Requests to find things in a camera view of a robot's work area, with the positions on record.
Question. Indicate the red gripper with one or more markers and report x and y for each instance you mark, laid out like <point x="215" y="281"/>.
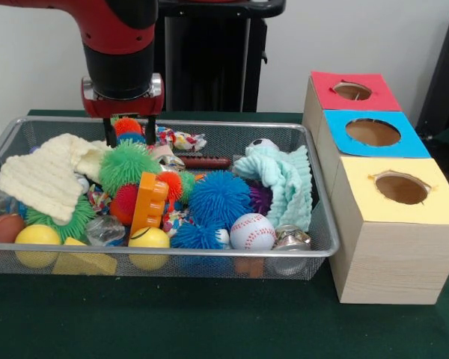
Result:
<point x="123" y="106"/>

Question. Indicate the multicolour spiky creature toy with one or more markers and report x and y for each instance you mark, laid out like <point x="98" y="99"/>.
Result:
<point x="171" y="185"/>
<point x="129" y="127"/>

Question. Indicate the orange plastic toy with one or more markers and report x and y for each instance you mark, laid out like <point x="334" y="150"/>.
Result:
<point x="151" y="202"/>

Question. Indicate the cream cloth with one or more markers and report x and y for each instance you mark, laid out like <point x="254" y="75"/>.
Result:
<point x="41" y="175"/>

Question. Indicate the mint green cloth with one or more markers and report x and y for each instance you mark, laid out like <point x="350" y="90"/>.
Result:
<point x="280" y="175"/>

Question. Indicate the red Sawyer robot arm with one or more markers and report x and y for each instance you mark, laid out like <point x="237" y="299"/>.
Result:
<point x="116" y="37"/>

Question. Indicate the shallow metal mesh bin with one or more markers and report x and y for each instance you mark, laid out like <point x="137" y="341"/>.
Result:
<point x="322" y="224"/>

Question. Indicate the wooden box with three holes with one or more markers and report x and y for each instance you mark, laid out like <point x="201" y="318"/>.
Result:
<point x="396" y="261"/>

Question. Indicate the yellow smiley ball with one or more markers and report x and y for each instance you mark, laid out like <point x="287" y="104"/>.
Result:
<point x="149" y="237"/>

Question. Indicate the blue fuzzy ball with eyes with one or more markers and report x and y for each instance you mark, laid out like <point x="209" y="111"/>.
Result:
<point x="220" y="194"/>

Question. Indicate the white baseball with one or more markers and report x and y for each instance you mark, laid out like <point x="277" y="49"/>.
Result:
<point x="252" y="232"/>

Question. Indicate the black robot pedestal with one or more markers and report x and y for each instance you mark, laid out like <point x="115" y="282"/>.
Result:
<point x="209" y="56"/>

